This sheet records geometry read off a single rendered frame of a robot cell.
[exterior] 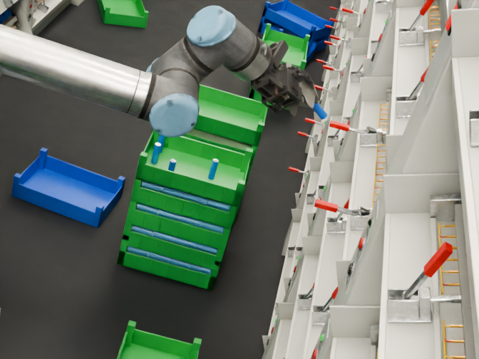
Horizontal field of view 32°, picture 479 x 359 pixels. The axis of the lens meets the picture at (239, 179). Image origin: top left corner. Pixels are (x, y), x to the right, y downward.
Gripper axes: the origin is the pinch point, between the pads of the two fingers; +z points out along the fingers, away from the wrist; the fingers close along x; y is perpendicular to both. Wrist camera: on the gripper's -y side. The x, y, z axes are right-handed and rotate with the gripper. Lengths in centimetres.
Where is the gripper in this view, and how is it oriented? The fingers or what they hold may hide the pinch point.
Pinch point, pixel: (309, 98)
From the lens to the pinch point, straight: 190.9
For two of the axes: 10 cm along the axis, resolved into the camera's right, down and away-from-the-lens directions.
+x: 7.9, -3.2, -5.3
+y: 0.1, 8.6, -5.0
